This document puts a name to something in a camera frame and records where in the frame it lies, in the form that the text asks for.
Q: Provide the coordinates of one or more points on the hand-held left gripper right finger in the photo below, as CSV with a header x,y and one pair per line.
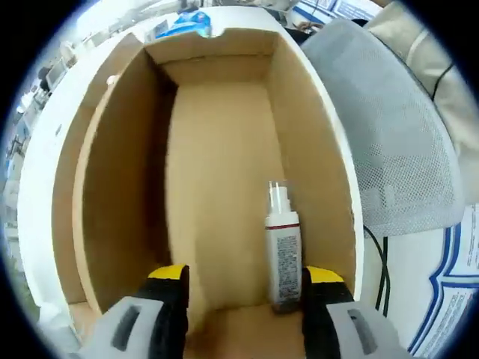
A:
x,y
322,318

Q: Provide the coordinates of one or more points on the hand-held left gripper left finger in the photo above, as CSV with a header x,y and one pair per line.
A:
x,y
168,318

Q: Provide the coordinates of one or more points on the white spray bottle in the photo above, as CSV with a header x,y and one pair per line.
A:
x,y
282,254

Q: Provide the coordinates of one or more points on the brown cardboard shoe box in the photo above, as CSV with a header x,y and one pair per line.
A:
x,y
224,149

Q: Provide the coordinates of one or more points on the light blue wet wipes pack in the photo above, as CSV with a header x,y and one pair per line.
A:
x,y
191,24

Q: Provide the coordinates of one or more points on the grey mesh office chair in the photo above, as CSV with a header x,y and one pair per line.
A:
x,y
393,149

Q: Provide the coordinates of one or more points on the person's light shirt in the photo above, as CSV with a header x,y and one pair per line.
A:
x,y
460,123

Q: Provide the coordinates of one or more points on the blue white wall poster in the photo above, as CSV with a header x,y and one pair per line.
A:
x,y
348,7
460,280

